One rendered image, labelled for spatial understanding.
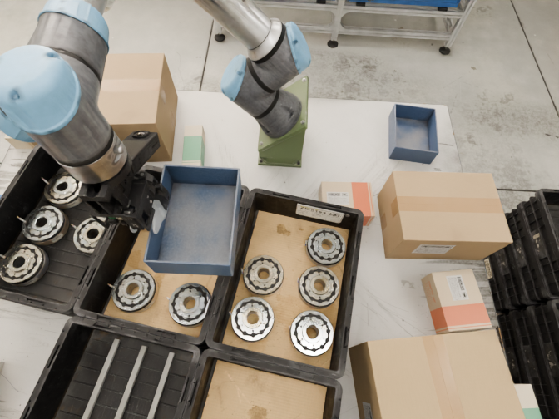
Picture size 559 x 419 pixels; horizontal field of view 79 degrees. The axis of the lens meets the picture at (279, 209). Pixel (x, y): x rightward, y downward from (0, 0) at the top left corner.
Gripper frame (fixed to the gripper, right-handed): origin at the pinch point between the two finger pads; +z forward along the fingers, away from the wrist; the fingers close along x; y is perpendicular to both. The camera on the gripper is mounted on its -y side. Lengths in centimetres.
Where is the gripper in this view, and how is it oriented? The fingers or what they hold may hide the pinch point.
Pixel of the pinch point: (157, 213)
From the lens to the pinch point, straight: 68.4
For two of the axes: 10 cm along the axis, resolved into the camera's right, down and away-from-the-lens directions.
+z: 0.3, 4.5, 8.9
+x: 10.0, 0.4, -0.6
